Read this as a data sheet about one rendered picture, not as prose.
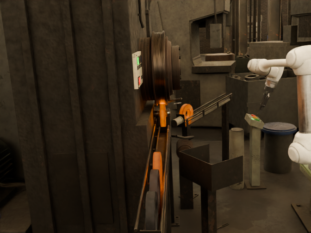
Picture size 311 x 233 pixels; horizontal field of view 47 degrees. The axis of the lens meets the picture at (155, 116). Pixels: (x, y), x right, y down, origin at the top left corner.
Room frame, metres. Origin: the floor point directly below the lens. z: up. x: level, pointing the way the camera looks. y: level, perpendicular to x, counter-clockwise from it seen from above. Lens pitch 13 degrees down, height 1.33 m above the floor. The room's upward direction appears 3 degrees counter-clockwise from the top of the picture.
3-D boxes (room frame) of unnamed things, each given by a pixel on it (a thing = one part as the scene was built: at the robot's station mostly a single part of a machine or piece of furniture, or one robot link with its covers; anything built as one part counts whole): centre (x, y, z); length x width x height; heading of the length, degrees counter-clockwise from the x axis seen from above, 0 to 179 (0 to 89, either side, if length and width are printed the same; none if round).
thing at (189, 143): (2.61, -0.21, 0.27); 0.22 x 0.13 x 0.53; 176
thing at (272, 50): (6.25, -2.18, 0.55); 1.10 x 0.53 x 1.10; 16
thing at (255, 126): (2.92, -0.83, 0.31); 0.24 x 0.16 x 0.62; 176
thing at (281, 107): (4.64, -1.51, 0.39); 1.03 x 0.83 x 0.77; 101
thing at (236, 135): (2.89, -0.67, 0.26); 0.12 x 0.12 x 0.52
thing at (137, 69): (1.96, 0.08, 1.15); 0.26 x 0.02 x 0.18; 176
